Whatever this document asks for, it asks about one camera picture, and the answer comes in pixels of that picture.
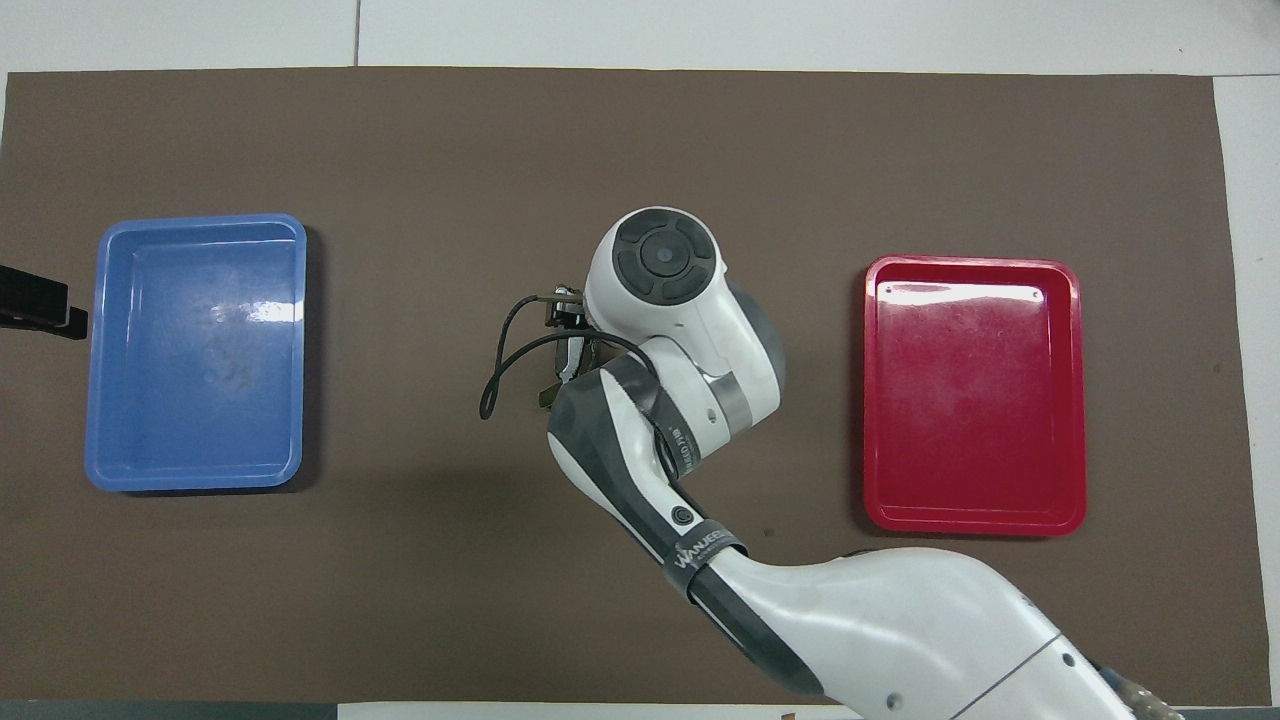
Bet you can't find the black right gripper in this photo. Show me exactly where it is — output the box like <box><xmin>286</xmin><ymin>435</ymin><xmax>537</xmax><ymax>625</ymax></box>
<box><xmin>543</xmin><ymin>287</ymin><xmax>603</xmax><ymax>347</ymax></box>

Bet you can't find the blue plastic tray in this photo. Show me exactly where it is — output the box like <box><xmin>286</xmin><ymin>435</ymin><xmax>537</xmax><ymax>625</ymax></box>
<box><xmin>85</xmin><ymin>213</ymin><xmax>309</xmax><ymax>493</ymax></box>

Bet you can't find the brown table mat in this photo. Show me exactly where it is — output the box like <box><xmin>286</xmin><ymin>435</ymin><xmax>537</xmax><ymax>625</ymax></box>
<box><xmin>0</xmin><ymin>68</ymin><xmax>1273</xmax><ymax>706</ymax></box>

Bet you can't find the red plastic tray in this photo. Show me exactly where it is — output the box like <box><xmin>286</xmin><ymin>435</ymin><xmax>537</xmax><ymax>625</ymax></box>
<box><xmin>863</xmin><ymin>255</ymin><xmax>1088</xmax><ymax>536</ymax></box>

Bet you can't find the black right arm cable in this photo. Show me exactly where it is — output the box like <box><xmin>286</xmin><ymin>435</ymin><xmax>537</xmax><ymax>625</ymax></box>
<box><xmin>478</xmin><ymin>292</ymin><xmax>656</xmax><ymax>421</ymax></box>

